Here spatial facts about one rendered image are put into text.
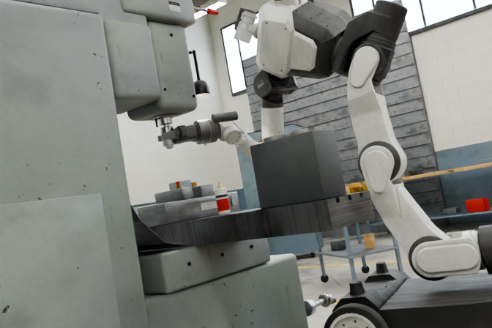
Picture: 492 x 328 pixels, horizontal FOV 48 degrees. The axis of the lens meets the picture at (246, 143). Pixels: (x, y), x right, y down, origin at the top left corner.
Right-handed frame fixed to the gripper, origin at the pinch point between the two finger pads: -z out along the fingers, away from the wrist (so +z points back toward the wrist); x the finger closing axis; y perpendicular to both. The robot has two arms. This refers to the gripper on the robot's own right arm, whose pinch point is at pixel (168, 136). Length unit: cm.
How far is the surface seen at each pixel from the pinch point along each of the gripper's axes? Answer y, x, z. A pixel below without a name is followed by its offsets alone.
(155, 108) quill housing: -8.6, 9.9, -5.6
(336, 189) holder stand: 29, 61, 26
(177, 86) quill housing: -15.8, 9.5, 3.6
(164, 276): 45, 25, -16
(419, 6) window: -222, -481, 599
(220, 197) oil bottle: 24.9, 20.6, 7.7
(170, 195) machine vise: 21.1, 5.4, -4.6
